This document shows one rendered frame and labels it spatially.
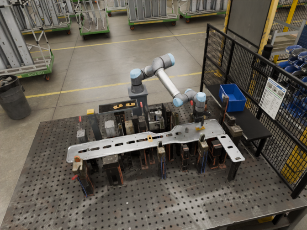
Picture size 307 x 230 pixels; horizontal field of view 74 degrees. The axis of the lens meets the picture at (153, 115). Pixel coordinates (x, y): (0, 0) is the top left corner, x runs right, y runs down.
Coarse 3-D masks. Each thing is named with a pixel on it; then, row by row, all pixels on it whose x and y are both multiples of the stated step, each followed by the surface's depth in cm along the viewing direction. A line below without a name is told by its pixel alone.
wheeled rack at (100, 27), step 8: (72, 0) 620; (104, 8) 651; (80, 24) 664; (88, 24) 760; (96, 24) 736; (104, 24) 748; (80, 32) 679; (88, 32) 683; (96, 32) 688; (104, 32) 693
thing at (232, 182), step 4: (232, 164) 163; (236, 164) 158; (232, 168) 164; (236, 168) 162; (232, 172) 165; (236, 172) 166; (224, 176) 179; (228, 176) 173; (232, 176) 169; (228, 180) 174; (232, 180) 174; (232, 184) 172
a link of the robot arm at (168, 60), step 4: (160, 56) 177; (164, 56) 176; (168, 56) 176; (172, 56) 178; (164, 60) 174; (168, 60) 175; (172, 60) 177; (164, 64) 174; (168, 64) 176; (172, 64) 180; (144, 68) 211; (148, 68) 204; (164, 68) 178; (144, 72) 210; (148, 72) 207; (152, 72) 203; (148, 76) 212; (152, 76) 220
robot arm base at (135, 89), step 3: (132, 84) 214; (138, 84) 213; (141, 84) 216; (132, 87) 216; (135, 87) 214; (138, 87) 215; (141, 87) 218; (132, 90) 218; (135, 90) 216; (138, 90) 216; (141, 90) 217; (135, 93) 217; (138, 93) 217
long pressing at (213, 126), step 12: (204, 120) 192; (216, 120) 192; (144, 132) 184; (168, 132) 182; (192, 132) 181; (204, 132) 180; (216, 132) 180; (84, 144) 177; (96, 144) 176; (108, 144) 175; (132, 144) 174; (144, 144) 173; (156, 144) 173; (72, 156) 167; (84, 156) 166; (96, 156) 166
